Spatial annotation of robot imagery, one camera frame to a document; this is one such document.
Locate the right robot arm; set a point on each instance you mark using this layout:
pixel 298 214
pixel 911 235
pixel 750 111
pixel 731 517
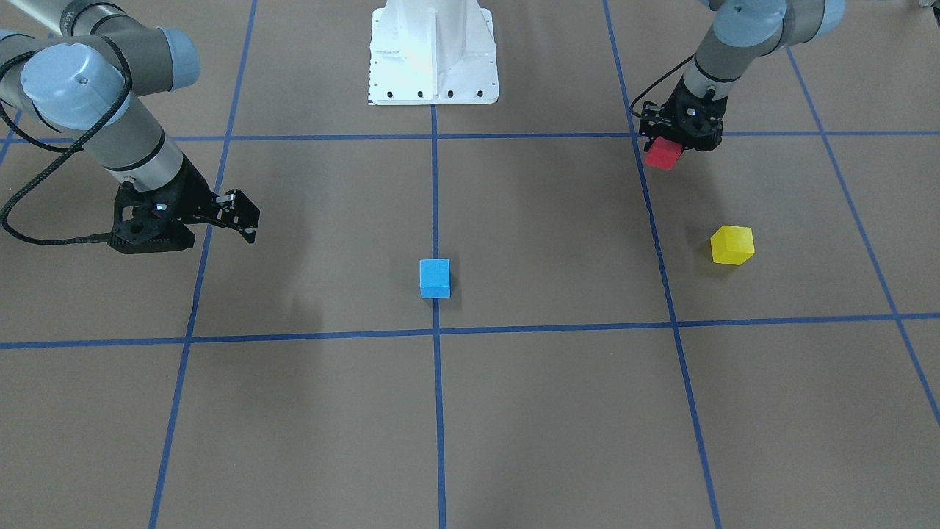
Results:
pixel 87 83

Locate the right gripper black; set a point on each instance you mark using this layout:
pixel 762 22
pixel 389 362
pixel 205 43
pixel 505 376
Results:
pixel 188 189

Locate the blue block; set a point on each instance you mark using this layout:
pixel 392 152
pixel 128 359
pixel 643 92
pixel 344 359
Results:
pixel 434 278

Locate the white camera pillar base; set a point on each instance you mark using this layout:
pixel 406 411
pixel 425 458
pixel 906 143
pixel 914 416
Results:
pixel 433 53

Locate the yellow block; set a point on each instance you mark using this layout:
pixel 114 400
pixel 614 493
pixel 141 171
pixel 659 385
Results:
pixel 732 245

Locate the blue tape line lengthwise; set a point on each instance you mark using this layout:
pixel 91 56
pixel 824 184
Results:
pixel 437 347

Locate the red block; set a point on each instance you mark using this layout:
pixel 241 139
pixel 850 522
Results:
pixel 662 153

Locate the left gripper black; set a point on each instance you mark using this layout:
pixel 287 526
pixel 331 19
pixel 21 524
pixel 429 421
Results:
pixel 679 95

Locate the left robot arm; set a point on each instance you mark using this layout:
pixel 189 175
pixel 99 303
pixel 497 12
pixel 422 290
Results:
pixel 740 32

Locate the brown paper table cover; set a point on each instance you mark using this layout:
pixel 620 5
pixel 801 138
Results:
pixel 599 369

